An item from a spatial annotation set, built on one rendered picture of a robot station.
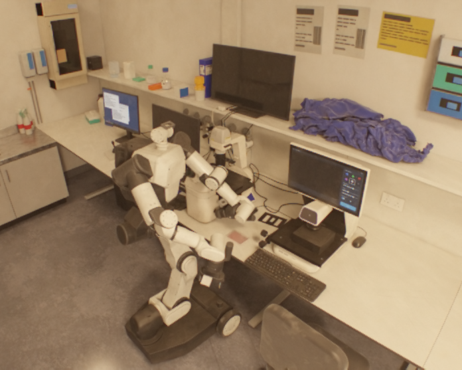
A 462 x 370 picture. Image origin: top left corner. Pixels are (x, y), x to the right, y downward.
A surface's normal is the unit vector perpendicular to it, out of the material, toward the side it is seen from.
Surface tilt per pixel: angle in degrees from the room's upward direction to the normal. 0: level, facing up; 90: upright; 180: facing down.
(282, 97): 86
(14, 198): 90
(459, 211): 90
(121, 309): 0
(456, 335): 0
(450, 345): 0
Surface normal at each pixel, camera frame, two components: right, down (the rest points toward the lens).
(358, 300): 0.00, -0.86
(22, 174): 0.73, 0.34
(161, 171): 0.44, 0.33
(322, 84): -0.69, 0.36
